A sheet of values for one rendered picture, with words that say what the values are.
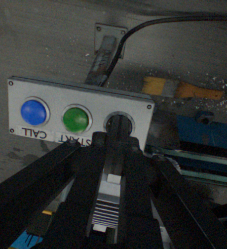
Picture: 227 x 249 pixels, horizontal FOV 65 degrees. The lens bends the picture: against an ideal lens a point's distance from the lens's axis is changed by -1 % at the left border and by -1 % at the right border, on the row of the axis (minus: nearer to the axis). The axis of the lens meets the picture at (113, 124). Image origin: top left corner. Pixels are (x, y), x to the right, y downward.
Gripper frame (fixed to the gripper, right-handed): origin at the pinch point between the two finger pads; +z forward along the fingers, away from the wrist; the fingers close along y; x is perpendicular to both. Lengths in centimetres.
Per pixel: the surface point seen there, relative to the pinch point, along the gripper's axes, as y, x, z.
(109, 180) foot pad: 0.1, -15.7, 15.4
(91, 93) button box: -3.7, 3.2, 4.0
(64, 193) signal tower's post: -16, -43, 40
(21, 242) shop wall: -179, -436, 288
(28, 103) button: -10.4, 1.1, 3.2
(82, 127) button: -4.1, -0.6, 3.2
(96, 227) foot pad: -0.8, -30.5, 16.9
